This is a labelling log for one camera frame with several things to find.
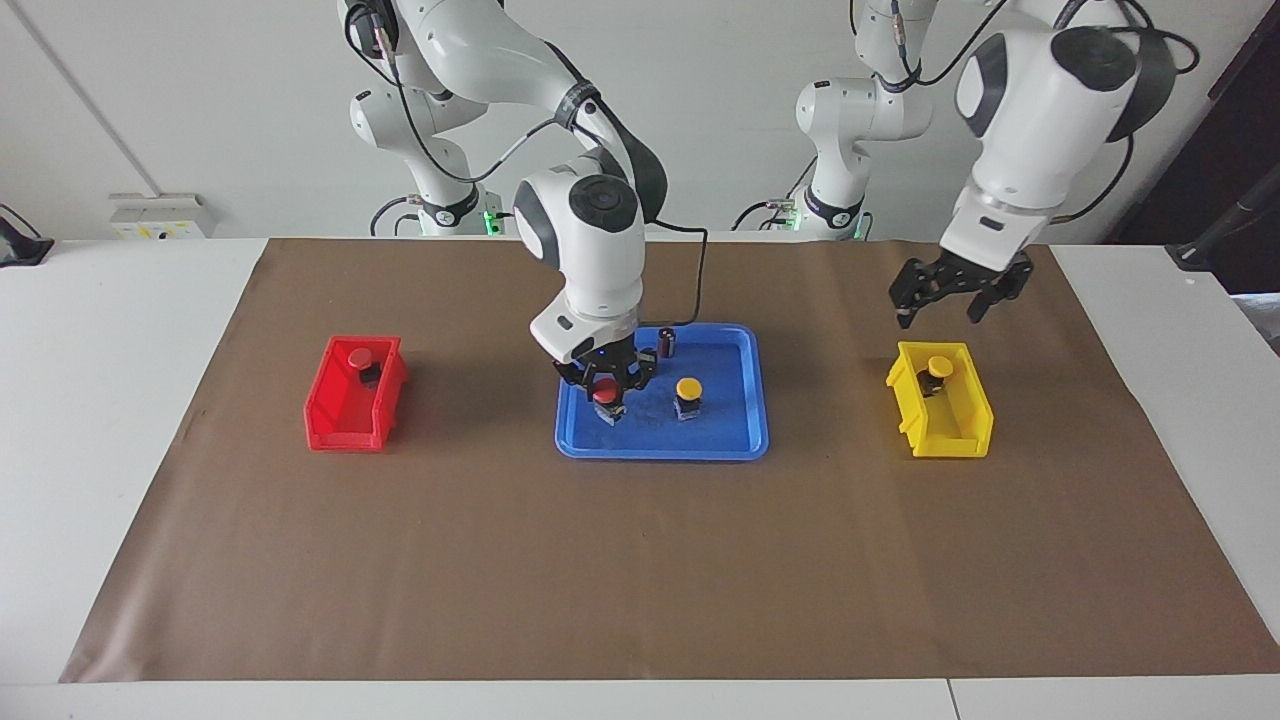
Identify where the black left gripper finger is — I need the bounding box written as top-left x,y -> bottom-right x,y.
889,258 -> 943,330
966,252 -> 1034,324

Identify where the blue plastic tray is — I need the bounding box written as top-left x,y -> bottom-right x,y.
554,323 -> 771,462

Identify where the yellow plastic storage bin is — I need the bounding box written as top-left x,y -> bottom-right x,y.
885,341 -> 996,460

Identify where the black stand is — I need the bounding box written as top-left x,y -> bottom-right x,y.
1165,170 -> 1280,273

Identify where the brown paper table mat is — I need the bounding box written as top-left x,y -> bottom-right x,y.
58,237 -> 1280,684

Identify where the red plastic storage bin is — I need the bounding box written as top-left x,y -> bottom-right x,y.
304,334 -> 410,454

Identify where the black device at table edge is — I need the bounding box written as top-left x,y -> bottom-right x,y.
0,203 -> 55,268

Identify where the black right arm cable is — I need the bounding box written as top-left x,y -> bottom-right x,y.
343,0 -> 711,327

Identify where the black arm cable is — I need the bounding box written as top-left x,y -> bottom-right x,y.
1050,0 -> 1203,227
343,0 -> 711,327

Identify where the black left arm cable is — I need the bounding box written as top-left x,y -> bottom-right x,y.
1050,0 -> 1203,227

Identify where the black velcro cable strap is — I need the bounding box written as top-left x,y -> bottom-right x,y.
556,84 -> 604,131

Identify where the white wall outlet box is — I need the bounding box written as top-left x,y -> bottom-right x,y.
108,193 -> 217,241

